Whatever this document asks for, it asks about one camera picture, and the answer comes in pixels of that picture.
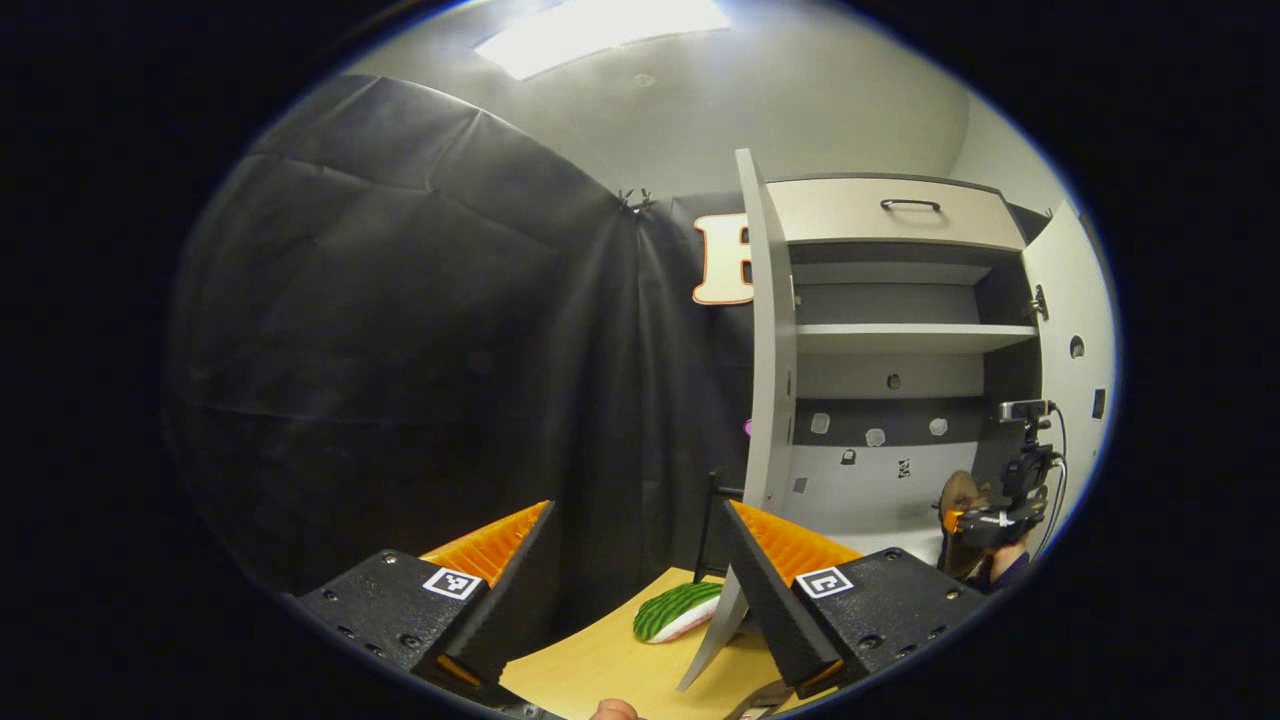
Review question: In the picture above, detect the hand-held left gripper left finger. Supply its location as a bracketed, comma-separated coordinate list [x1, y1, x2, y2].
[296, 500, 563, 699]

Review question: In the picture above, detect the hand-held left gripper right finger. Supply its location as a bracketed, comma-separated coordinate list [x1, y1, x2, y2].
[718, 500, 991, 701]

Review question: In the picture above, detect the white shoe cabinet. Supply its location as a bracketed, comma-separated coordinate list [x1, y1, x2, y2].
[765, 172, 1053, 576]

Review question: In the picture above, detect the white shoe cabinet door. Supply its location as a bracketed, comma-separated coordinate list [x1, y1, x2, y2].
[678, 148, 801, 693]
[1020, 198, 1118, 541]

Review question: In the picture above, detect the white cabinet shelf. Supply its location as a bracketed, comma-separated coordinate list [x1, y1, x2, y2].
[797, 323, 1039, 354]

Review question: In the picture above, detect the white cabinet drawer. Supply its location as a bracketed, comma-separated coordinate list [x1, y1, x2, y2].
[765, 175, 1029, 251]

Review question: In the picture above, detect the green watermelon slice toy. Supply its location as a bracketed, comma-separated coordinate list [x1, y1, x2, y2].
[632, 580, 726, 644]

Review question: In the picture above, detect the ceiling light panel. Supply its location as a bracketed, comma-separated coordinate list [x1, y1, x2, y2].
[475, 0, 731, 81]

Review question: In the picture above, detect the black cable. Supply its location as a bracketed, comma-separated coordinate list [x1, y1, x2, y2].
[1043, 403, 1071, 546]

